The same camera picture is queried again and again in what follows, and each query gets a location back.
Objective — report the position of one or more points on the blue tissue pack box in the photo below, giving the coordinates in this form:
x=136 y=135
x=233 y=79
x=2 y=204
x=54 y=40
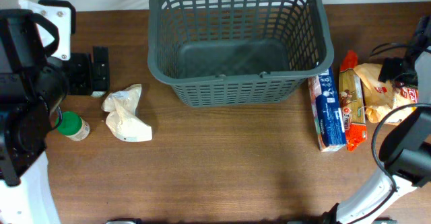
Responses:
x=326 y=112

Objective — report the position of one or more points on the green lid jar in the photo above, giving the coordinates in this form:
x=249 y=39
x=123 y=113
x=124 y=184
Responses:
x=98 y=94
x=73 y=126

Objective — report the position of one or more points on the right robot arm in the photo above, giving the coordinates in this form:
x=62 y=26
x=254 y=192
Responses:
x=403 y=159

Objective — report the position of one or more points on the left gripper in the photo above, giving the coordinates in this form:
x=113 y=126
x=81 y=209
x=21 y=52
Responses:
x=88 y=77

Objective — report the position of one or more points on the cream plastic bag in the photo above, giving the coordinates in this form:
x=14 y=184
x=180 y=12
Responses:
x=122 y=119

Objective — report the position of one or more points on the yellow Nescafe bag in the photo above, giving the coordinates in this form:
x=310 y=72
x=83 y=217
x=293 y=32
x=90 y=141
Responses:
x=382 y=97

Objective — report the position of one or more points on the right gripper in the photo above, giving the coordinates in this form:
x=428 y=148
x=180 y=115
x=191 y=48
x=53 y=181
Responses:
x=389 y=71

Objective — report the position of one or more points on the grey plastic basket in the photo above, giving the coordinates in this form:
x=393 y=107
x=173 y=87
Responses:
x=235 y=52

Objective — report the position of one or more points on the orange spaghetti packet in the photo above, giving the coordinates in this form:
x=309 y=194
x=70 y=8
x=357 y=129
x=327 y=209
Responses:
x=352 y=102

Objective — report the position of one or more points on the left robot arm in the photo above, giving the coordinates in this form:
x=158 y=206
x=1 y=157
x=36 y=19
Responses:
x=38 y=71

